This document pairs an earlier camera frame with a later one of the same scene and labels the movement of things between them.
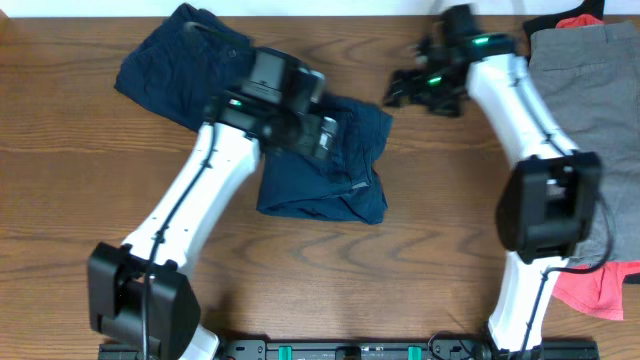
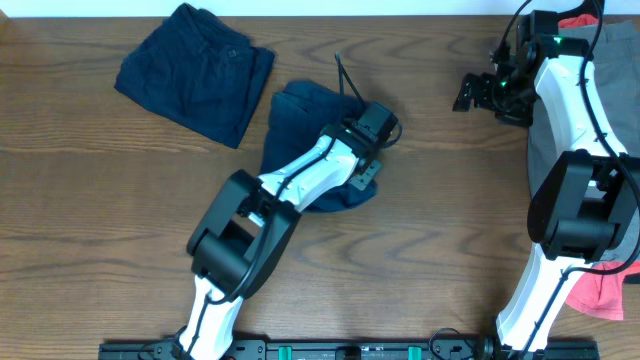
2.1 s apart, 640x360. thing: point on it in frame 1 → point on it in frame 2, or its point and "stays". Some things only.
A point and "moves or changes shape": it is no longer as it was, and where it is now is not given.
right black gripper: x=422 y=76 → x=521 y=117
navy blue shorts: x=340 y=185 moves or changes shape
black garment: x=594 y=8 stays
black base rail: x=394 y=348 stays
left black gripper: x=304 y=136 → x=368 y=175
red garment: x=597 y=290 stays
